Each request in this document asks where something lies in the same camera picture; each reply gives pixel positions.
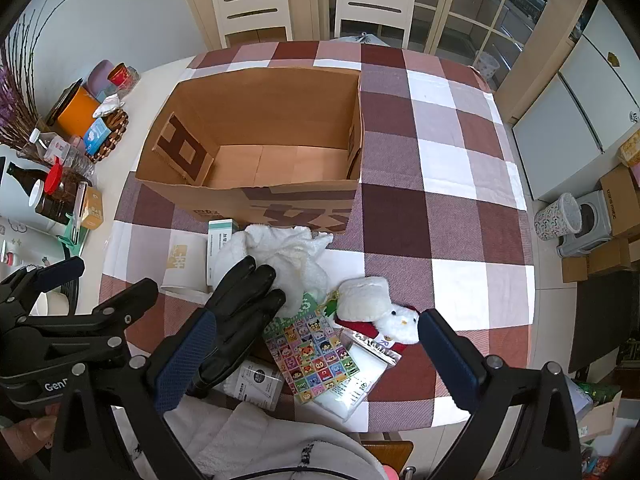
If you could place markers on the patterned trash bin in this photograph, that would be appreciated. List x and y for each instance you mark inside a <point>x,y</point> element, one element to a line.
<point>552,220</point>

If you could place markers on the person's left hand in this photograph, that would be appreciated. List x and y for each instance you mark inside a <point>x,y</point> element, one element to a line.
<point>30,432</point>

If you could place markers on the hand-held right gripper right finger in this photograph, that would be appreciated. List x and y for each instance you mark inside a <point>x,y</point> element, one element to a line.
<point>445,360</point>

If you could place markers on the brown cardboard box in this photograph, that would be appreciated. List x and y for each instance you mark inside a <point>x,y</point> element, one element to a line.
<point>280,160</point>

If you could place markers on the cream glass door cabinet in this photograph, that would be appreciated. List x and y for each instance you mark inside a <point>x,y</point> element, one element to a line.
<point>500,5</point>

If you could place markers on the clear plastic bottle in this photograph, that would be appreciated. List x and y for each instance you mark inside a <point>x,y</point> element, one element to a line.
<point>60,152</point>

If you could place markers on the pile of colourful packages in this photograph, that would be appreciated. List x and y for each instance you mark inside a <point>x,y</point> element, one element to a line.
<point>600,410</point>

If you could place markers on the orange pot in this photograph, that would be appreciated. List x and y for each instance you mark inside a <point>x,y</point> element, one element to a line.
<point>75,112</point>

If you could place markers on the dark sauce bottle red cap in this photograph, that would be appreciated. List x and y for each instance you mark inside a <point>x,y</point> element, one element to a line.
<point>57,195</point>

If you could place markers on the woven wooden basket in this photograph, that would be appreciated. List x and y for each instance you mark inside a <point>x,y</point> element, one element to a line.
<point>116,132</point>

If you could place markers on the white mesh wastebasket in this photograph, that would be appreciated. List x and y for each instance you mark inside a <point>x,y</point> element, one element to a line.
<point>487,66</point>

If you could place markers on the brown white checkered tablecloth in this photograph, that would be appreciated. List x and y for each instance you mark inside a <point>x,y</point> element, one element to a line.
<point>450,170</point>

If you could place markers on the low brown cardboard carton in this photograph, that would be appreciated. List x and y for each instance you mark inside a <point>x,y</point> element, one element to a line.
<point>600,260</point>

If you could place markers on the light grey garment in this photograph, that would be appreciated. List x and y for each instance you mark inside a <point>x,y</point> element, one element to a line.
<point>270,440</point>

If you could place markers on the grey plastic stool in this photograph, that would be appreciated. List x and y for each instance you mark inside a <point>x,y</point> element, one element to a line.
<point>595,220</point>

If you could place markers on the red tin can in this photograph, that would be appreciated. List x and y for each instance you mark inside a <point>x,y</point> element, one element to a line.
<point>121,76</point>

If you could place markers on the purple cup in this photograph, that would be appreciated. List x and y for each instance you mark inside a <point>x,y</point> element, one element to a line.
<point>101,76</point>

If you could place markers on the white fluffy towel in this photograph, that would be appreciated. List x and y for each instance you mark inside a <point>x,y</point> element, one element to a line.
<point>295,255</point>

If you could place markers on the purple dried flowers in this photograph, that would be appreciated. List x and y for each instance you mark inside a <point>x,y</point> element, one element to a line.
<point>15,95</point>

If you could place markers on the white red snowman plush sock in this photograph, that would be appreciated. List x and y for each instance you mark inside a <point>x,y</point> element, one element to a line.
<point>365,297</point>

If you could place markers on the clear packet of white pads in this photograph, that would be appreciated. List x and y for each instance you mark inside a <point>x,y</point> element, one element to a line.
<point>350,390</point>

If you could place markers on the white refrigerator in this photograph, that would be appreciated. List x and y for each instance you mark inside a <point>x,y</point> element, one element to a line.
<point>565,120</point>

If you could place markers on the colourful cartoon sticker pack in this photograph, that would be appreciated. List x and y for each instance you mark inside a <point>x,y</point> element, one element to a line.
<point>310,355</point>

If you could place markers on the white green carton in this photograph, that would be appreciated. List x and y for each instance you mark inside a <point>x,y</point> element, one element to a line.
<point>220,250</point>

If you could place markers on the small yellow white box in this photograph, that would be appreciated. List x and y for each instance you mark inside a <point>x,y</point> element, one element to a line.
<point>92,210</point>

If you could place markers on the large brown cardboard carton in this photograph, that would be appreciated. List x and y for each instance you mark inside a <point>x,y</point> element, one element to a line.
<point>622,200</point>

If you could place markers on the black leather glove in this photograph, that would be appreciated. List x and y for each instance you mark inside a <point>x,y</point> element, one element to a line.
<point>240,310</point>

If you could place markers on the dark floor mat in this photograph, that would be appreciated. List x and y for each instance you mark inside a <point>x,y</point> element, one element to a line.
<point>600,320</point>

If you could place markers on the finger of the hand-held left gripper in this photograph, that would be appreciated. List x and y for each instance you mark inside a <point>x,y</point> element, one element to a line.
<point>120,305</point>
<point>55,270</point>

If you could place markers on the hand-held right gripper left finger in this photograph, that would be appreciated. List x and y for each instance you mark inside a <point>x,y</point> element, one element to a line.
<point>185,365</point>

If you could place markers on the white bowl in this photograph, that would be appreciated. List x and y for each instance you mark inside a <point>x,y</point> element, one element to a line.
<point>52,304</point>

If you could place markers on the green plastic rack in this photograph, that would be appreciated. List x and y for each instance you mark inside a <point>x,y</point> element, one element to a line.
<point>72,232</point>

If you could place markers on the blue tissue pack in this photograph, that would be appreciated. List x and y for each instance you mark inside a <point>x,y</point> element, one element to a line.
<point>96,136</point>

